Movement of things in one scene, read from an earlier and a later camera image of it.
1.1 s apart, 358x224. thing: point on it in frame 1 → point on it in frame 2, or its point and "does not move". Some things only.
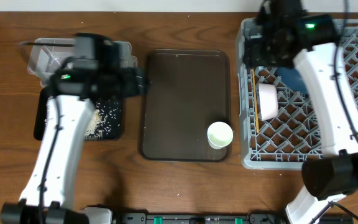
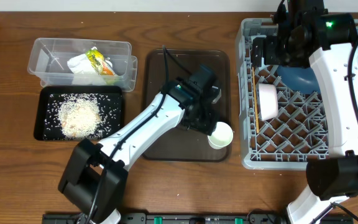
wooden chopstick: [255, 100] does not move
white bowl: [268, 101] does not move
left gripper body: [131, 85] → [206, 120]
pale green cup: [219, 134] does not move
